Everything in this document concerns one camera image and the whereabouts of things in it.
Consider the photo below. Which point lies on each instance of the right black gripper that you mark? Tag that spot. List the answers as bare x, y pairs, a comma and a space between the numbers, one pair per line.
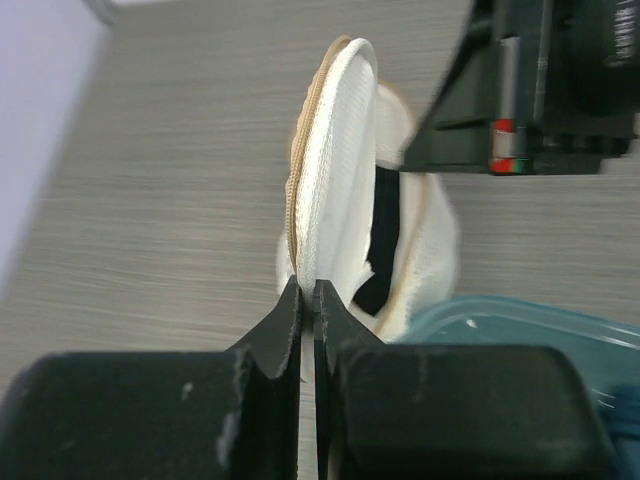
568, 91

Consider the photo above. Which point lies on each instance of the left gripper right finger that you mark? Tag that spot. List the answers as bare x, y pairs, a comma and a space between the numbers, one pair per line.
404, 411

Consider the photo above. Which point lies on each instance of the navy blue clothes pile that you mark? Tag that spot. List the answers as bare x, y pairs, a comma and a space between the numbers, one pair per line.
619, 411

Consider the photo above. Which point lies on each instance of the teal plastic basin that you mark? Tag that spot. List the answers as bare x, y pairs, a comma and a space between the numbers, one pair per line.
605, 352

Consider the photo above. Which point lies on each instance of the black bra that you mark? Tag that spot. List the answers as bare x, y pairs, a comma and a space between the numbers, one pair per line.
374, 293

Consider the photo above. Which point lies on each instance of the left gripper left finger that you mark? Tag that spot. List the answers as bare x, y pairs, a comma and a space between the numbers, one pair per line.
229, 414

